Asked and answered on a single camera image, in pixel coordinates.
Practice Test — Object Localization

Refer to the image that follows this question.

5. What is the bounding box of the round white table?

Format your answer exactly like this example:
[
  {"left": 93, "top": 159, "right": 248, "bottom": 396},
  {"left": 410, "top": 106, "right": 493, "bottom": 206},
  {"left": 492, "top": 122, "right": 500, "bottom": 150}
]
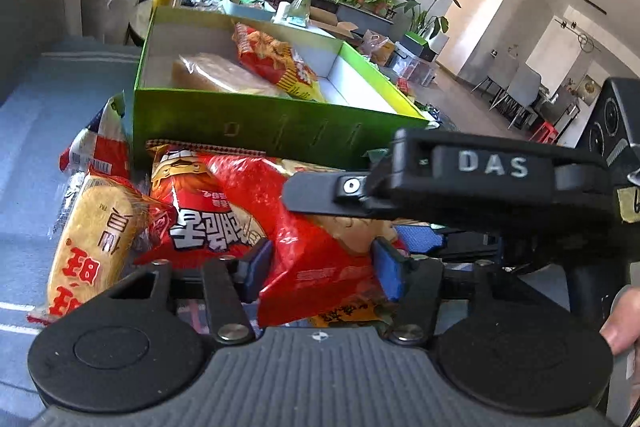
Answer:
[{"left": 126, "top": 0, "right": 157, "bottom": 48}]

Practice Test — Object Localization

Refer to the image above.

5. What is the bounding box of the clear plastic bin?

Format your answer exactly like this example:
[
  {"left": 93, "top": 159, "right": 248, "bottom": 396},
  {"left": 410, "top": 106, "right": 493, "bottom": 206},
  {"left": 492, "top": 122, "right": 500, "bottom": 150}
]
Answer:
[{"left": 392, "top": 57, "right": 437, "bottom": 86}]

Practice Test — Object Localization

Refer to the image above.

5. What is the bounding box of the orange yellow snack packet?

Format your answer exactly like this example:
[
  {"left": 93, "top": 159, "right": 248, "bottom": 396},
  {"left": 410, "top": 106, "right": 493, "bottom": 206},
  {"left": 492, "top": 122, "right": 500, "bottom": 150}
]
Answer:
[{"left": 307, "top": 299, "right": 397, "bottom": 329}]

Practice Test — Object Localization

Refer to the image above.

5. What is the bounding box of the red stool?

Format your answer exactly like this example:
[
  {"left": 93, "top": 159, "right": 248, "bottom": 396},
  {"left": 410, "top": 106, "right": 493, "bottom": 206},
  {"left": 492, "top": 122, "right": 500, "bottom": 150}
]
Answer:
[{"left": 529, "top": 122, "right": 559, "bottom": 146}]

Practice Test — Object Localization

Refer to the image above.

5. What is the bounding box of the large red snack bag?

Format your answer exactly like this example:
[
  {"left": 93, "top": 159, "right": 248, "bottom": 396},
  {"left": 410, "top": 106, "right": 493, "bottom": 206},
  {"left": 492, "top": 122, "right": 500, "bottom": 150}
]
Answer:
[{"left": 135, "top": 139, "right": 417, "bottom": 329}]

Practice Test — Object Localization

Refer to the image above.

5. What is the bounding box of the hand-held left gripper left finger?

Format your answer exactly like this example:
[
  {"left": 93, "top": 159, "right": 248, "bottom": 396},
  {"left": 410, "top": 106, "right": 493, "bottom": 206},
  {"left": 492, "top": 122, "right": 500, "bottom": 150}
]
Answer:
[{"left": 101, "top": 237, "right": 275, "bottom": 345}]

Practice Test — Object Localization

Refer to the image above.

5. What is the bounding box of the open brown cardboard box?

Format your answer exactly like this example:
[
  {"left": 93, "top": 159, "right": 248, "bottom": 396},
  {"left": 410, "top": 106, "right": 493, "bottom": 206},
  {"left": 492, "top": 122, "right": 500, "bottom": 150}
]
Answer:
[{"left": 309, "top": 7, "right": 359, "bottom": 38}]

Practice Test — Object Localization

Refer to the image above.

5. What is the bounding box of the grey dining chair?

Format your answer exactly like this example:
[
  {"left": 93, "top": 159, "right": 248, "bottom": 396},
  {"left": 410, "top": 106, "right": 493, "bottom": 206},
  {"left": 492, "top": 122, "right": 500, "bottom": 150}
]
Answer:
[{"left": 472, "top": 66, "right": 545, "bottom": 128}]

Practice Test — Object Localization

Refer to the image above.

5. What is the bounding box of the black wall lamp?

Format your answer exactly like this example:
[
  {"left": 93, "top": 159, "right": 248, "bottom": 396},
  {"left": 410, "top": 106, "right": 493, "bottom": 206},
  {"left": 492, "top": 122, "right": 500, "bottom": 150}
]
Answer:
[{"left": 554, "top": 17, "right": 602, "bottom": 54}]

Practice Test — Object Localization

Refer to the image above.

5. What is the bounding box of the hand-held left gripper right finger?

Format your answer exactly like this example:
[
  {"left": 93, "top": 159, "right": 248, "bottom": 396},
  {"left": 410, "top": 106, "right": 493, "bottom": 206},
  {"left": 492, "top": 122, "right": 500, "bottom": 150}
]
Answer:
[{"left": 370, "top": 236, "right": 532, "bottom": 346}]

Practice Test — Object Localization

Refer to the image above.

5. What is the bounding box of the white rounded chair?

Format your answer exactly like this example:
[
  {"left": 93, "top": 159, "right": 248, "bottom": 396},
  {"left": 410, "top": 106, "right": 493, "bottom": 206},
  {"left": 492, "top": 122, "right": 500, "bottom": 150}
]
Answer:
[{"left": 107, "top": 0, "right": 146, "bottom": 46}]

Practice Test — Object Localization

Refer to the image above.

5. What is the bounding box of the yellow rice cracker packet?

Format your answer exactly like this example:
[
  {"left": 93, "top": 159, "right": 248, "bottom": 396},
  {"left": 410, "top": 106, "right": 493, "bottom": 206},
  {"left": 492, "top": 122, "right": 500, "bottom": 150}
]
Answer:
[{"left": 27, "top": 167, "right": 172, "bottom": 326}]

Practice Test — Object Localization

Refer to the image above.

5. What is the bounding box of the white blue red snack packet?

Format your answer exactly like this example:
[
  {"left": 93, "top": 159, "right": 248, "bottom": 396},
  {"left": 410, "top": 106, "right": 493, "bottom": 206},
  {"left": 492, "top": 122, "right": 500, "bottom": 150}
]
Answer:
[{"left": 47, "top": 94, "right": 132, "bottom": 240}]

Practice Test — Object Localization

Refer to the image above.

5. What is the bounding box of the black box green lid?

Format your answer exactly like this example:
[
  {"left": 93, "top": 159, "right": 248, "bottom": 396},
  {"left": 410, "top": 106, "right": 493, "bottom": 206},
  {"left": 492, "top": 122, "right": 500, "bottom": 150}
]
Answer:
[{"left": 395, "top": 32, "right": 437, "bottom": 64}]

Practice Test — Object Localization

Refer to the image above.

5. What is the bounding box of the clear wrapped bread packet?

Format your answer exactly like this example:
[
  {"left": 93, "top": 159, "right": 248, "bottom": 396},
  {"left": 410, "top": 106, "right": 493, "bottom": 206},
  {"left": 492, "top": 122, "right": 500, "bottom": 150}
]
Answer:
[{"left": 171, "top": 52, "right": 287, "bottom": 98}]

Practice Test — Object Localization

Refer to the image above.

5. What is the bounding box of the red yellow chip bag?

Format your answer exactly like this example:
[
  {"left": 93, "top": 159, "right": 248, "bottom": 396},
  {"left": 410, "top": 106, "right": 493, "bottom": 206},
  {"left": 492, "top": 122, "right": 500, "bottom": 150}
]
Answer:
[{"left": 232, "top": 22, "right": 329, "bottom": 103}]

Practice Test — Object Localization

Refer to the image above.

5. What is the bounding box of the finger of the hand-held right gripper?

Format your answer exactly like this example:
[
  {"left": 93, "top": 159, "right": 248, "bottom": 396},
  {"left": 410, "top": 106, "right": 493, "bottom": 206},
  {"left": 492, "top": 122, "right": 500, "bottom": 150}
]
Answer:
[
  {"left": 281, "top": 157, "right": 397, "bottom": 217},
  {"left": 396, "top": 224, "right": 502, "bottom": 262}
]

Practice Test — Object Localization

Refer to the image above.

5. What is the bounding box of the large leaf plant white pot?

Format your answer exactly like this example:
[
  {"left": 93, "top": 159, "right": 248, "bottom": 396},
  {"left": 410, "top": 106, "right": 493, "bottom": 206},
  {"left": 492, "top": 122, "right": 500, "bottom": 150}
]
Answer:
[{"left": 394, "top": 0, "right": 462, "bottom": 54}]

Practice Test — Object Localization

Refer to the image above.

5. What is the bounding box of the person's right hand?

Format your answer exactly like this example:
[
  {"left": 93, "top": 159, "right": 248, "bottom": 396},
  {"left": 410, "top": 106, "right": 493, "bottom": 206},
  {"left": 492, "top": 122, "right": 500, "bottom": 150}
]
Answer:
[{"left": 599, "top": 286, "right": 640, "bottom": 359}]

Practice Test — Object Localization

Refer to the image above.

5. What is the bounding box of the green cardboard box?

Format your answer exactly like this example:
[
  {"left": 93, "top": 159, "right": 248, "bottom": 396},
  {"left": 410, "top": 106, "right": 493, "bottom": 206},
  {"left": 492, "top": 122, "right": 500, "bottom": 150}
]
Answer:
[{"left": 132, "top": 4, "right": 437, "bottom": 171}]

